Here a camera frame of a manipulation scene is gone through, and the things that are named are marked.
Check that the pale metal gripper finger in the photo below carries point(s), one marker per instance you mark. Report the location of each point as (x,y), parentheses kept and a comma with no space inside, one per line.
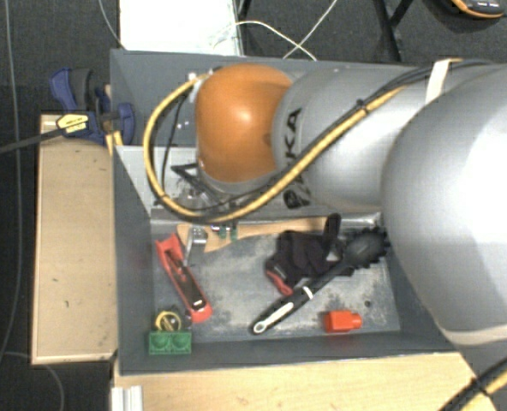
(198,236)

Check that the red utility knife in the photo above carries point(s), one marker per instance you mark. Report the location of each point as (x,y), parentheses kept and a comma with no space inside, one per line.
(185,276)

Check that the grey metal bin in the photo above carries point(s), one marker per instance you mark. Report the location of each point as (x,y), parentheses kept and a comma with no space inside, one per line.
(245,272)

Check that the tan wooden utensil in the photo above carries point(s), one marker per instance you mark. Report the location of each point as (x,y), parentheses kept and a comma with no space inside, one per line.
(262,230)

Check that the yellow and black tape measure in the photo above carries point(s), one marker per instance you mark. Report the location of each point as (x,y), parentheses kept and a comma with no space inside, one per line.
(168,321)

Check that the black and red glove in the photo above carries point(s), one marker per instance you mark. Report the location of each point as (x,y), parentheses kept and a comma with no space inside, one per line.
(300,255)

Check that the green toy brick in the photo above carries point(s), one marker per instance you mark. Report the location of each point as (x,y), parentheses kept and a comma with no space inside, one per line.
(170,343)

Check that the pale wood board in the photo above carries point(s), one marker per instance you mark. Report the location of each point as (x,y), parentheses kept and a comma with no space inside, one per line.
(75,246)

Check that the black and white pasta spoon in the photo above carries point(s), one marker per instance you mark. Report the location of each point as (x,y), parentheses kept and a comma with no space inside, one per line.
(317,281)

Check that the small red plastic block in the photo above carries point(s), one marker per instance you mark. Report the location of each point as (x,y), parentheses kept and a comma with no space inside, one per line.
(341,321)

